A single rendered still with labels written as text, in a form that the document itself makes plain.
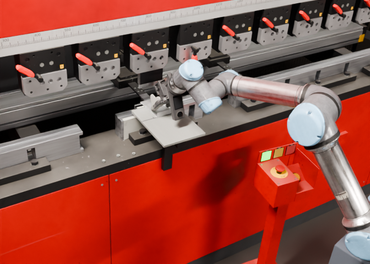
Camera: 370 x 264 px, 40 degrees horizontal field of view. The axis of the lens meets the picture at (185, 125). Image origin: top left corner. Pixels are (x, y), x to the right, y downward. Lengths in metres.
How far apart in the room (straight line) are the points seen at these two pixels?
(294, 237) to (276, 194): 0.92
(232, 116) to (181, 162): 0.32
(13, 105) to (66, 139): 0.29
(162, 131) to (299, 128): 0.58
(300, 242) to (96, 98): 1.44
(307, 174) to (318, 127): 0.74
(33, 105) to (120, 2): 0.62
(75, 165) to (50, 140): 0.13
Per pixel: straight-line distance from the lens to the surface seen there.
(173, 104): 1.87
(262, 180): 2.16
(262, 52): 2.66
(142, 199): 2.15
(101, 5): 1.75
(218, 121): 2.22
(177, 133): 1.90
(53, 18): 1.71
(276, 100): 1.74
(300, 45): 2.82
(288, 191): 2.14
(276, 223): 2.33
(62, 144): 1.96
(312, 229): 3.09
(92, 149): 2.03
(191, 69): 1.72
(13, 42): 1.70
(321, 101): 1.58
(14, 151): 1.91
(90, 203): 2.03
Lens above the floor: 2.09
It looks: 34 degrees down
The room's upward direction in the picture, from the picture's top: 4 degrees clockwise
